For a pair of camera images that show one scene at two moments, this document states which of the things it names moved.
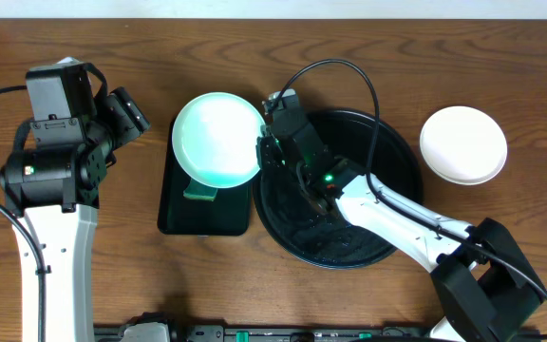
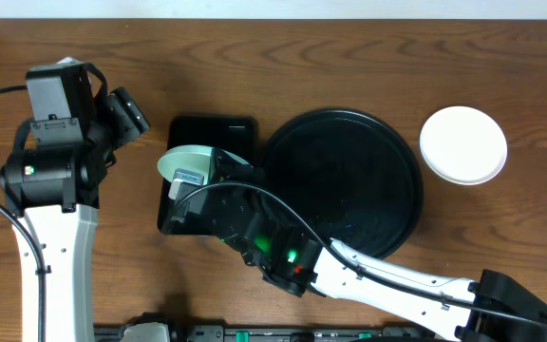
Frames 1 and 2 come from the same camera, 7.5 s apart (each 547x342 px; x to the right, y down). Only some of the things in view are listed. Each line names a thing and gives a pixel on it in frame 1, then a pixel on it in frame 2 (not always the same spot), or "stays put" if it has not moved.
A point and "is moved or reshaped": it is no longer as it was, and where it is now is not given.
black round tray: [300, 228] stays put
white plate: [463, 145] stays put
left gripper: [128, 112] stays put
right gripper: [270, 141] → [250, 174]
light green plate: [215, 140] is moved or reshaped
